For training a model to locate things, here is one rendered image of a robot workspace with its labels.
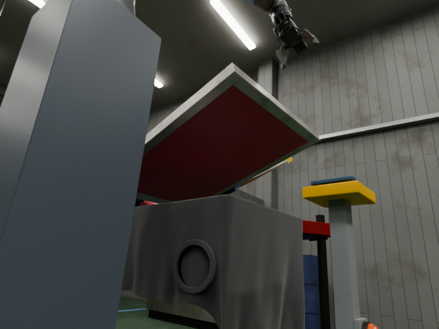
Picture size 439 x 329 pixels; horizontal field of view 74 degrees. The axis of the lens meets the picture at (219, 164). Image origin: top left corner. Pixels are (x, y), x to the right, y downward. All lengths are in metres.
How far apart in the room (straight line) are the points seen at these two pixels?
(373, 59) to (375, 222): 2.58
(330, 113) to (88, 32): 4.83
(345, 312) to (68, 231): 0.56
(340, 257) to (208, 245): 0.34
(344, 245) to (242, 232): 0.27
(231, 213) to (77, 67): 0.52
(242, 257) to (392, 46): 5.01
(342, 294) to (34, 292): 0.57
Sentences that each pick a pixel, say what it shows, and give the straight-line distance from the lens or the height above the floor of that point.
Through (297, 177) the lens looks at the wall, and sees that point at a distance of 4.98.
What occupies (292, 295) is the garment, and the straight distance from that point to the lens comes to 1.11.
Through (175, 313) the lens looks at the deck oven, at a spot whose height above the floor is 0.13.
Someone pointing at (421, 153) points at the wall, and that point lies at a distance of 4.71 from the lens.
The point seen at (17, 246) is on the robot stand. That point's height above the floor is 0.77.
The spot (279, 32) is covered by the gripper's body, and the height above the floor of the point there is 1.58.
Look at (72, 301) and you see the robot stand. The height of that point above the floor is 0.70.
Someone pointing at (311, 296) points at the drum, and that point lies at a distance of 3.87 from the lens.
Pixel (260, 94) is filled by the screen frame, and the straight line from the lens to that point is 0.97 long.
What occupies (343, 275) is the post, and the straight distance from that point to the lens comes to 0.73.
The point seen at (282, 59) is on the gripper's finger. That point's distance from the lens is 1.20.
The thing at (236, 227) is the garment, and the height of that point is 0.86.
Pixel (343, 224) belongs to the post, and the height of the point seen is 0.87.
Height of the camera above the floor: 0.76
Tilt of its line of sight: 19 degrees up
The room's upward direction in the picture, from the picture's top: 4 degrees clockwise
